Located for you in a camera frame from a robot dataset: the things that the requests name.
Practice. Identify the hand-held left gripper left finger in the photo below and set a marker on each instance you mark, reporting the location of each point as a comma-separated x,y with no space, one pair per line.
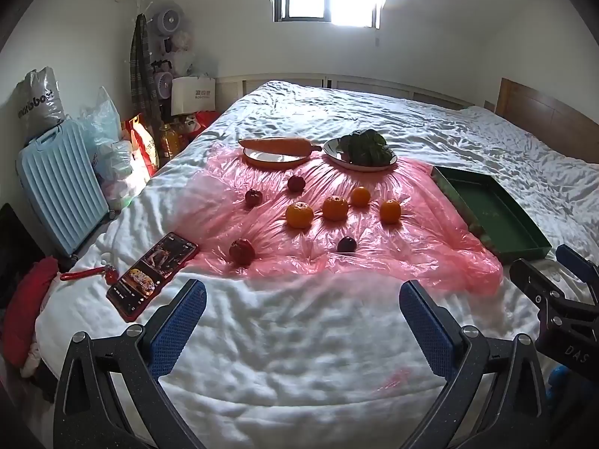
180,327

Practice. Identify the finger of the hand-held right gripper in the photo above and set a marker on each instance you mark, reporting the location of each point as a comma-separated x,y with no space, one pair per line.
574,262
533,280

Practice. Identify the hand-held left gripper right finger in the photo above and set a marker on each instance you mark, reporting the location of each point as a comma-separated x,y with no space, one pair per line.
426,327

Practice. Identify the green tray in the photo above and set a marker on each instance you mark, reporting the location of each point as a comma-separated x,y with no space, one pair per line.
496,210

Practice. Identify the small red apple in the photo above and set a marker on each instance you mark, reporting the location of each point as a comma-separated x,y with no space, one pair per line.
242,250
295,183
253,197

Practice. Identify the mandarin orange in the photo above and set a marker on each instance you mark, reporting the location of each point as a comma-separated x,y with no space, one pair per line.
299,215
390,211
335,208

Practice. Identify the person's right hand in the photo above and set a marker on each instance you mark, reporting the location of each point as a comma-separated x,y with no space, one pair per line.
559,381

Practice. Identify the red smartphone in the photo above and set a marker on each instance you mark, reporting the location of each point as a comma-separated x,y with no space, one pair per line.
149,276

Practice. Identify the dark purple plum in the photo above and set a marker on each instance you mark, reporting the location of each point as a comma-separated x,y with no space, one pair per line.
347,244

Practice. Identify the pink plastic sheet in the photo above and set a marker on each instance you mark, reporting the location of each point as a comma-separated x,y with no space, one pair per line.
327,243

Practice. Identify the smooth small orange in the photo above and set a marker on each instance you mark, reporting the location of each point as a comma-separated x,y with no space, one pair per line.
360,196

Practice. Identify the wooden headboard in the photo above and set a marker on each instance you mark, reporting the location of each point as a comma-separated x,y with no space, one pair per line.
547,112

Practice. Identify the red cloth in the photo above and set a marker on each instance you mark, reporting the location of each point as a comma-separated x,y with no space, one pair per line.
28,308

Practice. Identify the white plastic bag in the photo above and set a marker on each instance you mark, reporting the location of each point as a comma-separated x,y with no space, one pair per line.
119,173

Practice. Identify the light blue suitcase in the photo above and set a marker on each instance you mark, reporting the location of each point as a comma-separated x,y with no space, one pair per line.
61,187

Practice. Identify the yellow oil bottle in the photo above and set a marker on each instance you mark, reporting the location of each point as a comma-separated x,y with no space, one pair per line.
171,142

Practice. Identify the red and orange bag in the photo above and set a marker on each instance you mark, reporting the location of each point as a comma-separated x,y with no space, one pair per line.
142,145

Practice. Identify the green leafy vegetable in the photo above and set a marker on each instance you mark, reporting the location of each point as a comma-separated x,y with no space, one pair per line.
367,147

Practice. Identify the orange rimmed plate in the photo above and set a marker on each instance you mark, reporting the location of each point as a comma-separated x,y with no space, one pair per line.
276,161

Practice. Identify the white plate dark rim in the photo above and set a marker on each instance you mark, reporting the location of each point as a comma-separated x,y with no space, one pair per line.
334,154

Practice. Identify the carrot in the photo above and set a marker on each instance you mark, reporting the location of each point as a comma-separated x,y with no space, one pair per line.
276,146

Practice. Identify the clear plastic bag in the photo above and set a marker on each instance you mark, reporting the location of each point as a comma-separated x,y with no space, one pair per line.
100,119

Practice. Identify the white paper bag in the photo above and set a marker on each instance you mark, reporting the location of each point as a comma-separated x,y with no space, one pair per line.
194,96

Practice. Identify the small purple fan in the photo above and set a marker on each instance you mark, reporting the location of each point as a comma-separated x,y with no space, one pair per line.
163,82

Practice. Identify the plaid scarf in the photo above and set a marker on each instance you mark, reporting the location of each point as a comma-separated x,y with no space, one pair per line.
140,79

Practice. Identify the grey printed bag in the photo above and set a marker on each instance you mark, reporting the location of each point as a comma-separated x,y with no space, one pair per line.
40,103

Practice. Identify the white fan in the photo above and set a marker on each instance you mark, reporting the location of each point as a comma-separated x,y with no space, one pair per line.
169,19

